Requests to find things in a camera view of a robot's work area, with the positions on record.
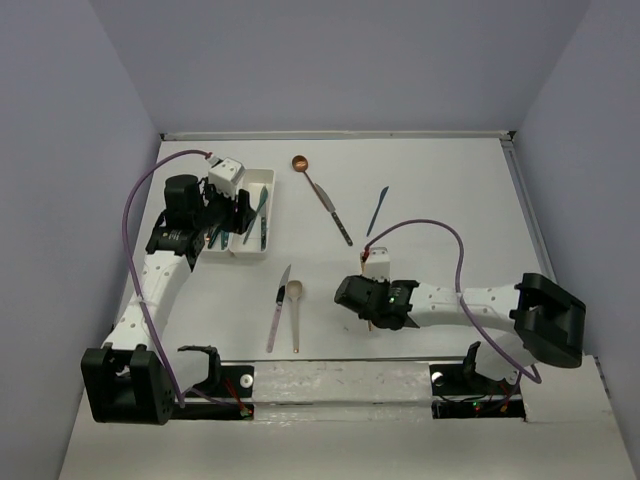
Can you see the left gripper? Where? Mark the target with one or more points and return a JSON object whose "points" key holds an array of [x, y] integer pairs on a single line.
{"points": [[238, 221]]}

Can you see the steel knife green handle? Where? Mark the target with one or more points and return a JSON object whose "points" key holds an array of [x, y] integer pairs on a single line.
{"points": [[263, 232]]}

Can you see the steel knife pink handle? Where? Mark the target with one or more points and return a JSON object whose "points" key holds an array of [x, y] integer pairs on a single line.
{"points": [[278, 309]]}

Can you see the beige plastic spoon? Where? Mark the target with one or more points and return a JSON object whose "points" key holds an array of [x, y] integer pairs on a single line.
{"points": [[294, 291]]}

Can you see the orange plastic knife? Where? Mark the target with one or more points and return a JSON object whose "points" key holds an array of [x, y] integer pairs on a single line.
{"points": [[369, 327]]}

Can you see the blue plastic knife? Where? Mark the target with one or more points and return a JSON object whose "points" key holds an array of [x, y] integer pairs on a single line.
{"points": [[375, 215]]}

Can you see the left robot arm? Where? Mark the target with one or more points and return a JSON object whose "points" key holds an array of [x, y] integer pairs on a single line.
{"points": [[129, 379]]}

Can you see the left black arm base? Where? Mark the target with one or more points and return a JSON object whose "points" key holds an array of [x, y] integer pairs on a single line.
{"points": [[228, 399]]}

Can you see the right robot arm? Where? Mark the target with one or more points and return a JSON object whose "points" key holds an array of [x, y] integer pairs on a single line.
{"points": [[534, 321]]}

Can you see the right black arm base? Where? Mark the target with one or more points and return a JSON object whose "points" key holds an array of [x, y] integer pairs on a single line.
{"points": [[457, 396]]}

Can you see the white right utensil tray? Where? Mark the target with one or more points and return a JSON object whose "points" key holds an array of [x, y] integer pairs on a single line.
{"points": [[253, 181]]}

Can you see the white utensil tray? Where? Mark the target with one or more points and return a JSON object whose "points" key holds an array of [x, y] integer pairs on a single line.
{"points": [[253, 181], [216, 249]]}

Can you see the white left utensil tray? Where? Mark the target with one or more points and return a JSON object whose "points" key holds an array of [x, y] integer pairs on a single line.
{"points": [[216, 249]]}

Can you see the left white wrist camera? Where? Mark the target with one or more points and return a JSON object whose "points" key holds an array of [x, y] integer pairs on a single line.
{"points": [[225, 175]]}

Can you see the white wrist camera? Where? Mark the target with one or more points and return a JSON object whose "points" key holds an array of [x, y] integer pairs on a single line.
{"points": [[376, 266], [225, 175]]}

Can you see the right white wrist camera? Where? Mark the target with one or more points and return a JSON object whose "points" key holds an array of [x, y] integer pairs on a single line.
{"points": [[376, 266]]}

